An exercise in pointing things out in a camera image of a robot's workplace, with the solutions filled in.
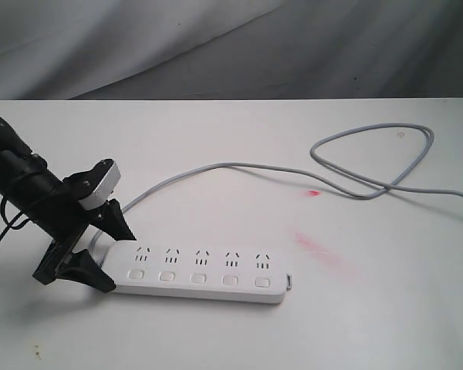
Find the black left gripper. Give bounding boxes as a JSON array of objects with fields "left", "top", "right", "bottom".
[{"left": 29, "top": 165, "right": 134, "bottom": 293}]

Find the white five-outlet power strip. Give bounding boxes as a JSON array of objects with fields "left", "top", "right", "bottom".
[{"left": 101, "top": 241, "right": 292, "bottom": 304}]

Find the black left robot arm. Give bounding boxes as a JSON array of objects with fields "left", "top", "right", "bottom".
[{"left": 0, "top": 117, "right": 135, "bottom": 293}]

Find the grey backdrop cloth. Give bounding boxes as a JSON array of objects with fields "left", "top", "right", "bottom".
[{"left": 0, "top": 1, "right": 463, "bottom": 100}]

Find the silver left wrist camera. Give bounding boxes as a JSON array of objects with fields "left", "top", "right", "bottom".
[{"left": 76, "top": 159, "right": 121, "bottom": 210}]

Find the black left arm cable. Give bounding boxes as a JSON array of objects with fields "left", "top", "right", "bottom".
[{"left": 0, "top": 192, "right": 32, "bottom": 258}]

